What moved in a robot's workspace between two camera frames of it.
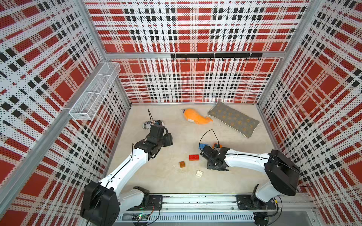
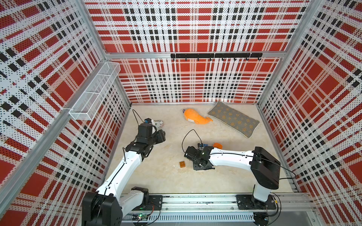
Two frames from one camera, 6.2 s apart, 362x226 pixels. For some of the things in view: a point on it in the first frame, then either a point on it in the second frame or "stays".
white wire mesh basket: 88,104 stays
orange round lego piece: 213,145 stays
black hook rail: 217,55 stays
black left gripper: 168,138 -> 160,136
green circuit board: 140,217 stays
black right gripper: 209,166 -> 195,167
